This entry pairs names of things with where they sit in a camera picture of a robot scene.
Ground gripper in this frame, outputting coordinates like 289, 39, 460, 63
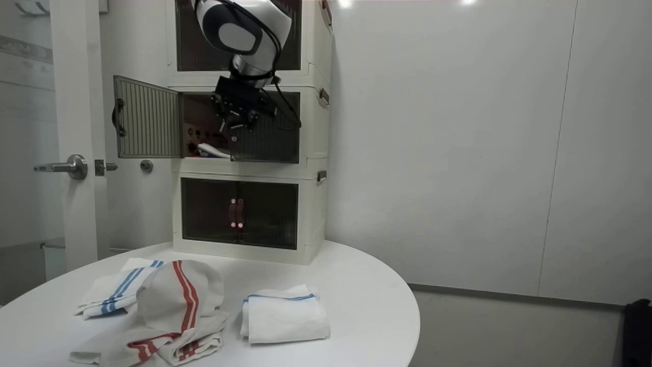
210, 75, 279, 135

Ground wall coat hooks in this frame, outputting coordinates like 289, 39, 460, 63
14, 0, 52, 17

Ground white cloth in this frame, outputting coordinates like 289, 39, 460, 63
197, 143, 231, 159

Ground white room door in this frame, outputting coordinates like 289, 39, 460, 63
49, 0, 111, 272

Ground folded white towel blue edge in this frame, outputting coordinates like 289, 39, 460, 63
240, 284, 332, 345

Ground white stacked cabinet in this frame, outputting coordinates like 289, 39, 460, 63
112, 0, 335, 266

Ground black object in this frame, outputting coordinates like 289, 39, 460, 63
622, 299, 652, 367

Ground silver door lever handle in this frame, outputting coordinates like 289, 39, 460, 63
34, 154, 89, 180

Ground red striped white towel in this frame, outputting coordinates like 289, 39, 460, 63
69, 259, 230, 367

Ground open ribbed cabinet door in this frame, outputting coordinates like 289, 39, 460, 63
113, 75, 183, 159

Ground black cabinet door handle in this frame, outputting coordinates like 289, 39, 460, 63
112, 98, 126, 138

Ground blue striped white towel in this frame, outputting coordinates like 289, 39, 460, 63
75, 258, 165, 321

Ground dark ribbed cabinet door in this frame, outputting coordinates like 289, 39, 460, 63
180, 177, 239, 248
230, 91, 302, 164
265, 0, 303, 71
238, 180, 300, 251
175, 0, 233, 72

